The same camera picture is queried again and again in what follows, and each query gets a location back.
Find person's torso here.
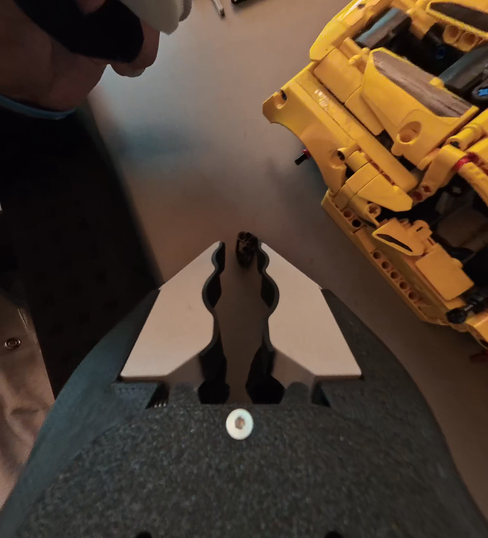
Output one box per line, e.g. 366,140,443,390
0,282,55,505

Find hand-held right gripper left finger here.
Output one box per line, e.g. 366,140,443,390
119,241,228,385

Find yellow brick toy car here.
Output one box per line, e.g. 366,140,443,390
263,0,488,417

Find black perforated chair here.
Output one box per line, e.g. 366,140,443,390
0,105,162,398

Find grey desk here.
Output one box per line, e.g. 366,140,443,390
86,0,488,538

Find black brick connector piece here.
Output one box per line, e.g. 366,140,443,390
235,231,260,268

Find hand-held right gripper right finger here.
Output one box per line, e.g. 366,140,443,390
256,243,363,385

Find person's left forearm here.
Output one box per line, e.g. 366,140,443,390
0,80,118,213

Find person's left hand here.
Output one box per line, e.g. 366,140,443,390
0,0,161,113

